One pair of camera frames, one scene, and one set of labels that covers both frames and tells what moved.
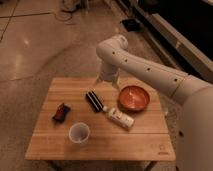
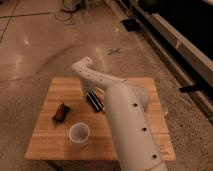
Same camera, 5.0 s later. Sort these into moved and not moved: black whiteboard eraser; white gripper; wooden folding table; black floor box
Moved: white gripper
Not moved: wooden folding table; black whiteboard eraser; black floor box
